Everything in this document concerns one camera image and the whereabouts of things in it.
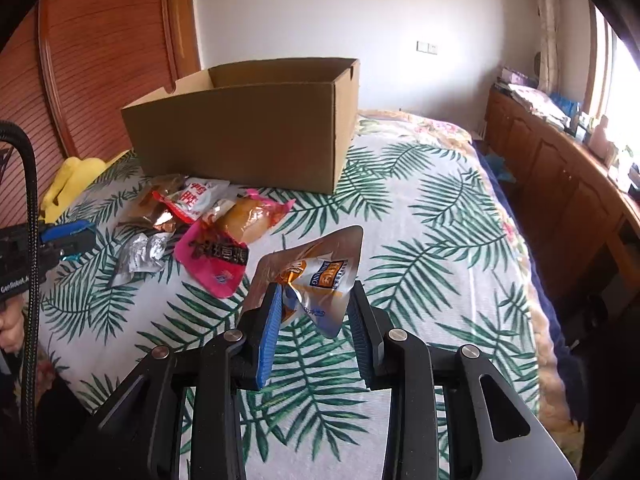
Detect pink red snack bag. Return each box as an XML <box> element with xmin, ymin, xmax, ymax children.
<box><xmin>174</xmin><ymin>221</ymin><xmax>248</xmax><ymax>299</ymax></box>

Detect white red snack packet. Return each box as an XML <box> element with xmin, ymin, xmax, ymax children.
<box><xmin>152</xmin><ymin>177</ymin><xmax>230</xmax><ymax>224</ymax></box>

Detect brown cardboard box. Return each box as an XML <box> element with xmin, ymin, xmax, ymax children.
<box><xmin>122</xmin><ymin>58</ymin><xmax>360</xmax><ymax>194</ymax></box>

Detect person's left hand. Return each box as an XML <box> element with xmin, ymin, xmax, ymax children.
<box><xmin>0</xmin><ymin>296</ymin><xmax>25</xmax><ymax>353</ymax></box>

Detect wooden side cabinet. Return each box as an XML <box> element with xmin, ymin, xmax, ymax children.
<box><xmin>485</xmin><ymin>88</ymin><xmax>639</xmax><ymax>301</ymax></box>

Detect wall switch plate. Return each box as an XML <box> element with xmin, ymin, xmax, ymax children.
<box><xmin>416</xmin><ymin>40</ymin><xmax>438</xmax><ymax>55</ymax></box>

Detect yellow plush toy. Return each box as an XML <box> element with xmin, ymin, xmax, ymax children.
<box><xmin>40</xmin><ymin>157</ymin><xmax>115</xmax><ymax>223</ymax></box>

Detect wooden wardrobe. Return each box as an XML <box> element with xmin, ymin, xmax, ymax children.
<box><xmin>0</xmin><ymin>0</ymin><xmax>202</xmax><ymax>229</ymax></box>

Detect black braided cable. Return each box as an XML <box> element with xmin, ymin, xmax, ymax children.
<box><xmin>0</xmin><ymin>120</ymin><xmax>42</xmax><ymax>461</ymax></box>

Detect leaf print bed sheet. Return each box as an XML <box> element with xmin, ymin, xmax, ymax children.
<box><xmin>40</xmin><ymin>115</ymin><xmax>540</xmax><ymax>479</ymax></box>

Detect orange brown snack packet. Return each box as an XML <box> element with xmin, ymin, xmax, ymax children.
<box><xmin>117</xmin><ymin>174</ymin><xmax>186</xmax><ymax>233</ymax></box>

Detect silver orange foil pouch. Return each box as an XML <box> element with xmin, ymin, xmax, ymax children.
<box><xmin>243</xmin><ymin>226</ymin><xmax>363</xmax><ymax>338</ymax></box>

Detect clear bun snack pack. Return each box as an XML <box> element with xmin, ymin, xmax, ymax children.
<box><xmin>200</xmin><ymin>188</ymin><xmax>295</xmax><ymax>245</ymax></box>

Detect silver white snack wrapper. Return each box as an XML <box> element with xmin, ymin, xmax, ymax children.
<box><xmin>110</xmin><ymin>232</ymin><xmax>172</xmax><ymax>287</ymax></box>

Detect white patterned curtain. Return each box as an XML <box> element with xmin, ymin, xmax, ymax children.
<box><xmin>536</xmin><ymin>0</ymin><xmax>560</xmax><ymax>94</ymax></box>

